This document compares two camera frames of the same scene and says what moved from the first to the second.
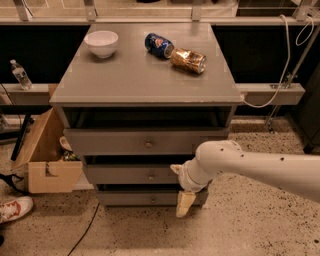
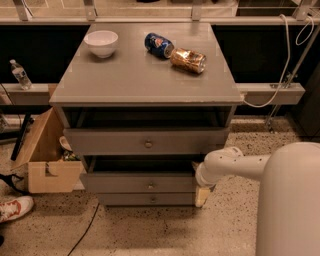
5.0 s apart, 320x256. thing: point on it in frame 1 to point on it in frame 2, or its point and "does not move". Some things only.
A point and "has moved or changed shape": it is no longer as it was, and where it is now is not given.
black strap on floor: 9,180 does not move
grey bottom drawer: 148,198 does not move
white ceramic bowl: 102,42 does not move
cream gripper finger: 185,200 to 201,196
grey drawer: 131,174 has moved or changed shape
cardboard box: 48,171 does not move
